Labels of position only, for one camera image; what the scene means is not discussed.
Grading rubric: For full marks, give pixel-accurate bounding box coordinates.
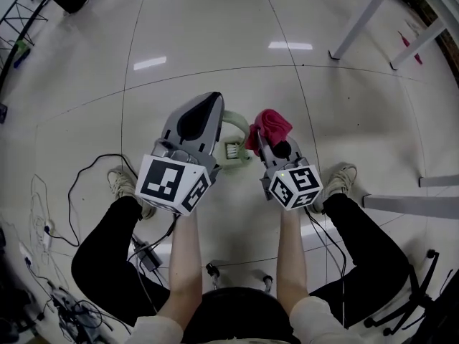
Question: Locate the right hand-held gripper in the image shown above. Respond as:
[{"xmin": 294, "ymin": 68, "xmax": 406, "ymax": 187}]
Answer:
[{"xmin": 255, "ymin": 130, "xmax": 323, "ymax": 212}]

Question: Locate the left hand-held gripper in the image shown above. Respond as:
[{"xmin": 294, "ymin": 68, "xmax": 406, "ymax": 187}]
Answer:
[{"xmin": 134, "ymin": 91, "xmax": 227, "ymax": 217}]

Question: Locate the pink cloth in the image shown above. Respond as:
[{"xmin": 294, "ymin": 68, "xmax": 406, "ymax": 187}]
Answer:
[{"xmin": 245, "ymin": 108, "xmax": 293, "ymax": 159}]

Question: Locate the pale green scrub brush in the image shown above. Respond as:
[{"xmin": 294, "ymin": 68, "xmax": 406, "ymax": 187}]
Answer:
[{"xmin": 221, "ymin": 110, "xmax": 253, "ymax": 161}]

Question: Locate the person's left forearm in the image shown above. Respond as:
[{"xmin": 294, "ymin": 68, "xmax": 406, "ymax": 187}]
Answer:
[{"xmin": 156, "ymin": 211, "xmax": 204, "ymax": 328}]

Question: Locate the person's right forearm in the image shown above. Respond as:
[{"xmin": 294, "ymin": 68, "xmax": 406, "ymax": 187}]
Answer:
[{"xmin": 275, "ymin": 208, "xmax": 311, "ymax": 320}]

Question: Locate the person's right beige sneaker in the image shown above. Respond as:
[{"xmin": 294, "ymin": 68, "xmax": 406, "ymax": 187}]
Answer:
[{"xmin": 306, "ymin": 161, "xmax": 359, "ymax": 215}]

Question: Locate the person's beige sneaker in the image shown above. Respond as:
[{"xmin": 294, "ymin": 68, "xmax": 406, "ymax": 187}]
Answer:
[
  {"xmin": 306, "ymin": 161, "xmax": 359, "ymax": 215},
  {"xmin": 106, "ymin": 166, "xmax": 158, "ymax": 221}
]

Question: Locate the person's left beige sneaker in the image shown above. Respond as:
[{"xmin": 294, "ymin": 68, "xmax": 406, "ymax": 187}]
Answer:
[{"xmin": 106, "ymin": 166, "xmax": 158, "ymax": 221}]

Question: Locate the person's right leg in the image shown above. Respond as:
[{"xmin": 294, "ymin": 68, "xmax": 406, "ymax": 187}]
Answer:
[{"xmin": 307, "ymin": 193, "xmax": 412, "ymax": 331}]

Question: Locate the person's leg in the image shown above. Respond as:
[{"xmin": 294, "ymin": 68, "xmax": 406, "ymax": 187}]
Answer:
[
  {"xmin": 70, "ymin": 194, "xmax": 174, "ymax": 320},
  {"xmin": 307, "ymin": 193, "xmax": 412, "ymax": 331}
]

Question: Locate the black power adapter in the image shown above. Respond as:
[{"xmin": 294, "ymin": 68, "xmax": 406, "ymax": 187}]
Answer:
[{"xmin": 131, "ymin": 240, "xmax": 163, "ymax": 272}]

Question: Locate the white desk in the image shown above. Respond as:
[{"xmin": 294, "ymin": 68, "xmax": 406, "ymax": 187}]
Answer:
[{"xmin": 361, "ymin": 173, "xmax": 459, "ymax": 221}]

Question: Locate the person's left leg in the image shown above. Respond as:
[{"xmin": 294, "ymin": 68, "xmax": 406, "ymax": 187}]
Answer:
[{"xmin": 70, "ymin": 194, "xmax": 174, "ymax": 320}]

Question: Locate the white table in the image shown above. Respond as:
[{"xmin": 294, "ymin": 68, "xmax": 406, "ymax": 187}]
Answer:
[{"xmin": 328, "ymin": 0, "xmax": 459, "ymax": 72}]

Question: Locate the black stool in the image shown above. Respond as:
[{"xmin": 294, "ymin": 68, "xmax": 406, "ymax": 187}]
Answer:
[{"xmin": 193, "ymin": 262, "xmax": 291, "ymax": 344}]

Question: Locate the pink plastic tool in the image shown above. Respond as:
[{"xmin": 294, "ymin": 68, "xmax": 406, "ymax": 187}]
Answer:
[{"xmin": 397, "ymin": 30, "xmax": 424, "ymax": 66}]

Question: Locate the white power strip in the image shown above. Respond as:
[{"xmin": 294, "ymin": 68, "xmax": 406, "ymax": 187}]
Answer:
[
  {"xmin": 41, "ymin": 219, "xmax": 55, "ymax": 252},
  {"xmin": 18, "ymin": 241, "xmax": 35, "ymax": 264}
]

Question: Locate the green plastic item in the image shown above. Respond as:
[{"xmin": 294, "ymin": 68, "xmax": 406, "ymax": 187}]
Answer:
[{"xmin": 14, "ymin": 39, "xmax": 32, "ymax": 59}]

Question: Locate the black office chair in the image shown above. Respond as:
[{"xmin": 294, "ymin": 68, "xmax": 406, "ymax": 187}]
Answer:
[{"xmin": 363, "ymin": 249, "xmax": 459, "ymax": 344}]

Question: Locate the right hand-held gripper cable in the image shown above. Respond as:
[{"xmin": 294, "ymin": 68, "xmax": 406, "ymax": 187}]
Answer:
[{"xmin": 304, "ymin": 208, "xmax": 347, "ymax": 331}]

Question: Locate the hand-held gripper cable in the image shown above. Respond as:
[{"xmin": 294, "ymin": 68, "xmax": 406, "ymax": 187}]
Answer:
[
  {"xmin": 127, "ymin": 213, "xmax": 180, "ymax": 264},
  {"xmin": 304, "ymin": 208, "xmax": 347, "ymax": 331}
]

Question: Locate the left hand-held gripper cable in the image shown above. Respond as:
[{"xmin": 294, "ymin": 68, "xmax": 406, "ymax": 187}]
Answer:
[{"xmin": 127, "ymin": 213, "xmax": 180, "ymax": 264}]

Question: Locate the black floor cable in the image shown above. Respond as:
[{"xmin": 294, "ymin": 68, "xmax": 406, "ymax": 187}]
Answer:
[{"xmin": 49, "ymin": 153, "xmax": 139, "ymax": 247}]

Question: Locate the tangle of white cables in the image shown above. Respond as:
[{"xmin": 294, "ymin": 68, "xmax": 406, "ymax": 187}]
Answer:
[{"xmin": 30, "ymin": 173, "xmax": 67, "ymax": 286}]

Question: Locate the black frame folding table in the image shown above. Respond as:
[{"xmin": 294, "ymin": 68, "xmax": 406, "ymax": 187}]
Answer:
[{"xmin": 0, "ymin": 0, "xmax": 49, "ymax": 96}]

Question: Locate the grey device with cables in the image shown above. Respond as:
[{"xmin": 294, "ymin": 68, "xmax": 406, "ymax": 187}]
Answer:
[{"xmin": 39, "ymin": 285, "xmax": 126, "ymax": 344}]

